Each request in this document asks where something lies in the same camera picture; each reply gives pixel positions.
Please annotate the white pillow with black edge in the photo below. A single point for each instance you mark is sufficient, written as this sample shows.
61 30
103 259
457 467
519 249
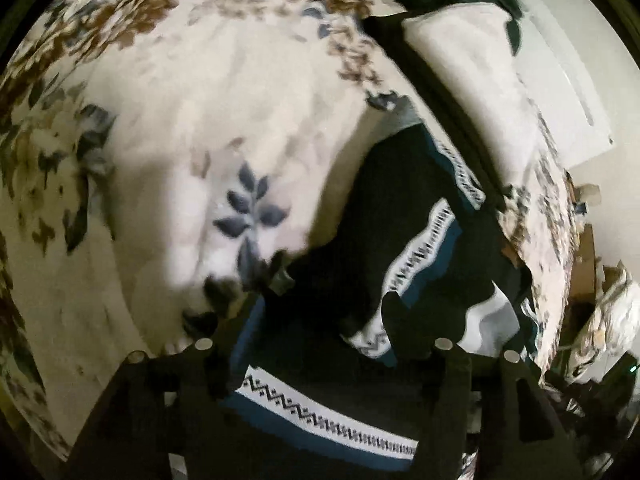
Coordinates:
465 75

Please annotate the floral fleece blanket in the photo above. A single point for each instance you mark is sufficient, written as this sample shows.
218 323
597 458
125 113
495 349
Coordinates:
200 110

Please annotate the dark patterned knit sweater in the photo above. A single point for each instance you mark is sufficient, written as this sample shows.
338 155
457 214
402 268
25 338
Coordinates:
390 210

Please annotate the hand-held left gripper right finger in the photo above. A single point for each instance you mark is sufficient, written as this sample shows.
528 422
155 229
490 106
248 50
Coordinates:
450 385

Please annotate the white cloth bundle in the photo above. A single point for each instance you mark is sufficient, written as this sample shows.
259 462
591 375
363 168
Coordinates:
615 310

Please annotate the white wall panel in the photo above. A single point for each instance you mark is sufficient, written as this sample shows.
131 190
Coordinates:
565 100

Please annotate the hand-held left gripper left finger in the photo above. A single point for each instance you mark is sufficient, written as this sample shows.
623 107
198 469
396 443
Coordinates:
247 327

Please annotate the cardboard box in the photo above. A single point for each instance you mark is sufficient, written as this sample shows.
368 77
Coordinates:
585 270

